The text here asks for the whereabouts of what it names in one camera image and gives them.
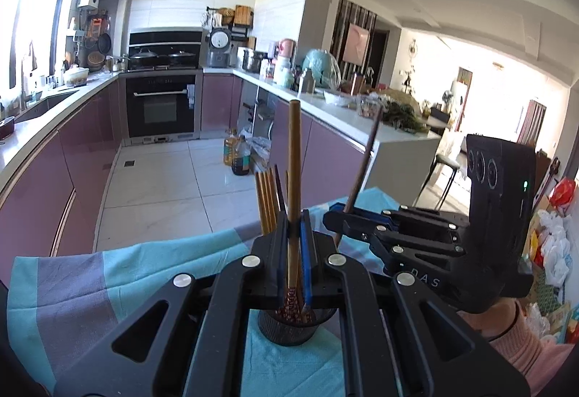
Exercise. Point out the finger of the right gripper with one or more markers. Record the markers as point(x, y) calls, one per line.
point(385, 243)
point(422, 223)

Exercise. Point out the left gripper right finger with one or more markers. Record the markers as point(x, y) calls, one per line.
point(433, 355)

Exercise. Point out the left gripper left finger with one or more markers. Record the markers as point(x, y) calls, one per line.
point(188, 338)

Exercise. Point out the dark bamboo chopstick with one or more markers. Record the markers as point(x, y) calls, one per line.
point(356, 188)

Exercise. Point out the bamboo chopstick lone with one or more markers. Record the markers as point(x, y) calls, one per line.
point(262, 204)

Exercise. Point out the person's right hand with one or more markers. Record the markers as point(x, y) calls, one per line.
point(503, 325)

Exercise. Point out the black mesh utensil cup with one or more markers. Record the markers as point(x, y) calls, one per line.
point(287, 334)

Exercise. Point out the teal and purple tablecloth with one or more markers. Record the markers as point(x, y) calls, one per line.
point(58, 308)

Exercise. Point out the cooking oil bottle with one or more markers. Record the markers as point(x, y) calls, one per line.
point(237, 153)

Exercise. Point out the mint green appliance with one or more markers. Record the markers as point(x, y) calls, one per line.
point(324, 68)

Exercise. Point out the pink kettle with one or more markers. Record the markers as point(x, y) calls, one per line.
point(286, 52)

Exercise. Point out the steel stock pot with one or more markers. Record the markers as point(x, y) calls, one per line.
point(251, 63)

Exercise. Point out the black built-in oven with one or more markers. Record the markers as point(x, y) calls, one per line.
point(162, 105)

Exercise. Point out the white rice cooker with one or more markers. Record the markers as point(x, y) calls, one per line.
point(219, 48)

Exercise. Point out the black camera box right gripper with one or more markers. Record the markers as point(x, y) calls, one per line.
point(502, 175)

